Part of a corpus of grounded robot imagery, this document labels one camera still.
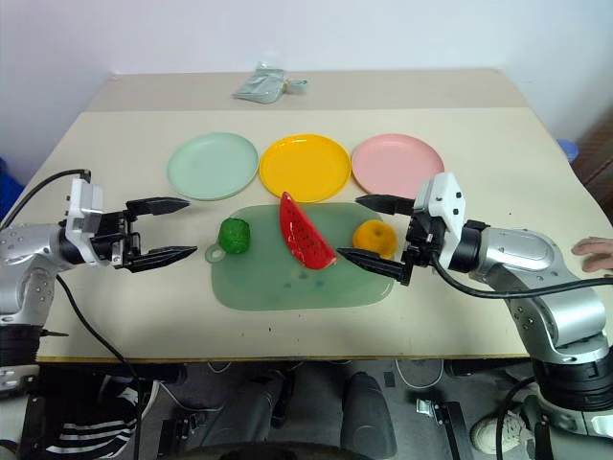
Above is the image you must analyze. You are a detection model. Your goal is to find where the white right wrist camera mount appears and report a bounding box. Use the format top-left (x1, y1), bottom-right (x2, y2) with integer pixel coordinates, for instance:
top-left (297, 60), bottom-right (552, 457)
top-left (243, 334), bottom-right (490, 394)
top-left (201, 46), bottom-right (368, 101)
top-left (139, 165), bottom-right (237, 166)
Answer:
top-left (412, 172), bottom-right (466, 271)

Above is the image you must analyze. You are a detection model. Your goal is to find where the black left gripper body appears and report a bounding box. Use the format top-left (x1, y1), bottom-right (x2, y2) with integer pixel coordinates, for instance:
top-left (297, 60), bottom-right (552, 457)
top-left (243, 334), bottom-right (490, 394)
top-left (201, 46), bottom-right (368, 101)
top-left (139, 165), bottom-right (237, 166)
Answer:
top-left (89, 208), bottom-right (144, 271)

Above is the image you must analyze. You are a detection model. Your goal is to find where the red watermelon slice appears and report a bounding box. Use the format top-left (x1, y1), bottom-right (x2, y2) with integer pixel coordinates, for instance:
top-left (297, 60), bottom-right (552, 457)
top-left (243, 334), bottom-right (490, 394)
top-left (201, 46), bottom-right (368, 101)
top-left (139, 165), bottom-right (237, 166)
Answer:
top-left (279, 191), bottom-right (340, 271)

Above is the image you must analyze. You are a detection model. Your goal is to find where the dark rounded robot leg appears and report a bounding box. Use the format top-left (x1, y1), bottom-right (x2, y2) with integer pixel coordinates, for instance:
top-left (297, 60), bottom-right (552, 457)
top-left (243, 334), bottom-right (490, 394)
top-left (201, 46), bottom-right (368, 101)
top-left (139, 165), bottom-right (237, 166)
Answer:
top-left (340, 371), bottom-right (398, 459)

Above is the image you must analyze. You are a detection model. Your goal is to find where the yellow plate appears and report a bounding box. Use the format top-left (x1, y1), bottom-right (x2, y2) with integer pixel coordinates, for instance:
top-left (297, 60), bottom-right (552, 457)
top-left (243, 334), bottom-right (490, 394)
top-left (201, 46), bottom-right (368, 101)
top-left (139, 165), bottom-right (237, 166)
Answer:
top-left (259, 133), bottom-right (352, 204)

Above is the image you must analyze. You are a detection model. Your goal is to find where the green cutting board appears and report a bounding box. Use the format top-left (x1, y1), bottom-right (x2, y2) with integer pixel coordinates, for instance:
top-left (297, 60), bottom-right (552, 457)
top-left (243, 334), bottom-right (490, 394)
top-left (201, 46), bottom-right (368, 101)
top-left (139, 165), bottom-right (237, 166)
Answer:
top-left (206, 201), bottom-right (398, 312)

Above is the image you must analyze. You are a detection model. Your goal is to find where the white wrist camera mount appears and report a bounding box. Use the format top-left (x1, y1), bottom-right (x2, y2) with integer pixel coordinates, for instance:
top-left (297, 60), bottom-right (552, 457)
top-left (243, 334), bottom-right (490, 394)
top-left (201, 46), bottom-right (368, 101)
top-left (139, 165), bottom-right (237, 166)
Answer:
top-left (412, 172), bottom-right (466, 271)
top-left (63, 177), bottom-right (104, 264)

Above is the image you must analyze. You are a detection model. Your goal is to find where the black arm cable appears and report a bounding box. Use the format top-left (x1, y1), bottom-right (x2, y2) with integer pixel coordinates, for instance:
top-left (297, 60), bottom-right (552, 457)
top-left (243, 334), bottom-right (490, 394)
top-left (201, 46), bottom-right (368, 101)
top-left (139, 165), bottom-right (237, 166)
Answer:
top-left (427, 248), bottom-right (613, 301)
top-left (0, 169), bottom-right (143, 460)

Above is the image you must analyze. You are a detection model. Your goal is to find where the light green plate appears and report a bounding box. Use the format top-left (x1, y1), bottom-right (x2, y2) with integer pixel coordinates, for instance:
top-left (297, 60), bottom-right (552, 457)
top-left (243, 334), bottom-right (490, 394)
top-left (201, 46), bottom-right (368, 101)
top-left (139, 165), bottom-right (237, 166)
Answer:
top-left (167, 131), bottom-right (260, 201)

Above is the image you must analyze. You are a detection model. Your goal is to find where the blue object at edge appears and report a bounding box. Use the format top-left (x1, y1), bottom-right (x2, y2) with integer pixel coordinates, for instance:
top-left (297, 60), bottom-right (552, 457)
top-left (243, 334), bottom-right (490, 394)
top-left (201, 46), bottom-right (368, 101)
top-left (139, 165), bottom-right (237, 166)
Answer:
top-left (0, 156), bottom-right (26, 222)

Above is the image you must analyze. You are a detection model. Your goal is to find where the pale green plastic bag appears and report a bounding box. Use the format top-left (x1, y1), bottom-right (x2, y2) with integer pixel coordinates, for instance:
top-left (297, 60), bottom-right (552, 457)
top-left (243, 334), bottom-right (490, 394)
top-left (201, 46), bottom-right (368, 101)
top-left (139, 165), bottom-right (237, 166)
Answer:
top-left (232, 61), bottom-right (310, 104)

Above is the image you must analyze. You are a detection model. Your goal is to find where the orange toy fruit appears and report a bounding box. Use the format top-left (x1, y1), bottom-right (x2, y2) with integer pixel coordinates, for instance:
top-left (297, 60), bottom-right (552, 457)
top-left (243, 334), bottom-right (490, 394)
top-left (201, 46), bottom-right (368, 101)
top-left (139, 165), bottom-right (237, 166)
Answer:
top-left (352, 218), bottom-right (398, 260)

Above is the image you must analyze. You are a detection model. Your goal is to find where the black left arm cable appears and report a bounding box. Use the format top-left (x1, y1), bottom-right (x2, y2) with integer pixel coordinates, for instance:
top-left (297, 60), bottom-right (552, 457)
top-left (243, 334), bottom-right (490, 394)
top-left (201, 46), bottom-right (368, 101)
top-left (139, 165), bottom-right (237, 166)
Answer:
top-left (0, 169), bottom-right (143, 460)

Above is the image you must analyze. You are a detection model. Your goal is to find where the bystander bare hand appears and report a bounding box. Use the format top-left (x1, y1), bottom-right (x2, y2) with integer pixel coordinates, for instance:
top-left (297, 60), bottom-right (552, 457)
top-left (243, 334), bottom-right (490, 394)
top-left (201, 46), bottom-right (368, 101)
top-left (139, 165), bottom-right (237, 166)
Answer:
top-left (572, 236), bottom-right (613, 275)

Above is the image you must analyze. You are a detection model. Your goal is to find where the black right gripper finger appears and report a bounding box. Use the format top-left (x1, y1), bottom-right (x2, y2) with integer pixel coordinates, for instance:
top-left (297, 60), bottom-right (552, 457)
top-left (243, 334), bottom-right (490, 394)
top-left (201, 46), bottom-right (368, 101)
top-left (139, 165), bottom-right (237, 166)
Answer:
top-left (336, 246), bottom-right (415, 288)
top-left (354, 193), bottom-right (416, 216)

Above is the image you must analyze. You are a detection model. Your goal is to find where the pink plate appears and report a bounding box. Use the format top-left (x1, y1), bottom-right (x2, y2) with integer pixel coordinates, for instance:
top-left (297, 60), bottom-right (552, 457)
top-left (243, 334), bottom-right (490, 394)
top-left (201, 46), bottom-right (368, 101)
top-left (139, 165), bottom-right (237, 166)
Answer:
top-left (351, 133), bottom-right (445, 197)

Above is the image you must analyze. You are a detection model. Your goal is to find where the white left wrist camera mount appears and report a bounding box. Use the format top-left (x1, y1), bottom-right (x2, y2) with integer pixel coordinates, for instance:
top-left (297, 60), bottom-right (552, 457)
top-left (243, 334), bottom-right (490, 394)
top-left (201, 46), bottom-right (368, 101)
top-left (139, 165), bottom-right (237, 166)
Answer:
top-left (63, 177), bottom-right (104, 264)

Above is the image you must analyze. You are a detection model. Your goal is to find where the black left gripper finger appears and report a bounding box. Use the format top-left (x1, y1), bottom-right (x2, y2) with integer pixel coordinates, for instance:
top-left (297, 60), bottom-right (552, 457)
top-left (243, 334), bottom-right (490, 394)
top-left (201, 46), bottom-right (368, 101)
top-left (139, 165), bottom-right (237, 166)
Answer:
top-left (127, 245), bottom-right (199, 275)
top-left (125, 196), bottom-right (193, 217)

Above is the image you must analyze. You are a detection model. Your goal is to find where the white sneaker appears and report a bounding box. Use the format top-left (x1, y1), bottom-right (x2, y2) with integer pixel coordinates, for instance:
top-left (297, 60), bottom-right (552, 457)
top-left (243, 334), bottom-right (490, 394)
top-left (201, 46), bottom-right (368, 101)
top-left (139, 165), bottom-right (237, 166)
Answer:
top-left (469, 393), bottom-right (538, 455)

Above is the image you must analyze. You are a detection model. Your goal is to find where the black white striped shoe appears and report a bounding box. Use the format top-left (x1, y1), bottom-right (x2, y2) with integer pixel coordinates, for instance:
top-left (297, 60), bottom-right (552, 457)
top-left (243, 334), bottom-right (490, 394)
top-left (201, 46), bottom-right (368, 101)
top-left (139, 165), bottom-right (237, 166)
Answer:
top-left (45, 373), bottom-right (162, 455)

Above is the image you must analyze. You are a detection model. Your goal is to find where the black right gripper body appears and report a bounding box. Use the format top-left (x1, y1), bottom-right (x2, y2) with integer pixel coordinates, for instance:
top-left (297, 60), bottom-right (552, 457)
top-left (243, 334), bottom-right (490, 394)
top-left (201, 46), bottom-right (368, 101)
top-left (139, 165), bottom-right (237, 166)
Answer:
top-left (402, 210), bottom-right (450, 268)

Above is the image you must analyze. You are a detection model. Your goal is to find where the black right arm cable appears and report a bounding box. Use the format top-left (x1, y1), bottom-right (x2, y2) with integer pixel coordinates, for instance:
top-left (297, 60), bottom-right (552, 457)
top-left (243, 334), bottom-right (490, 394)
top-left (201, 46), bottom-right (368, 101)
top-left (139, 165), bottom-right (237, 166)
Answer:
top-left (427, 248), bottom-right (613, 301)

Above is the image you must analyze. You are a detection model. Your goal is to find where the green vegetable toy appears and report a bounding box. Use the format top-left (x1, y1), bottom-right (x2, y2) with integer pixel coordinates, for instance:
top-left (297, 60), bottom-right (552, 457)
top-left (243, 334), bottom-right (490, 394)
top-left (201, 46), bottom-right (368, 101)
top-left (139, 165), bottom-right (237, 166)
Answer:
top-left (218, 218), bottom-right (253, 256)

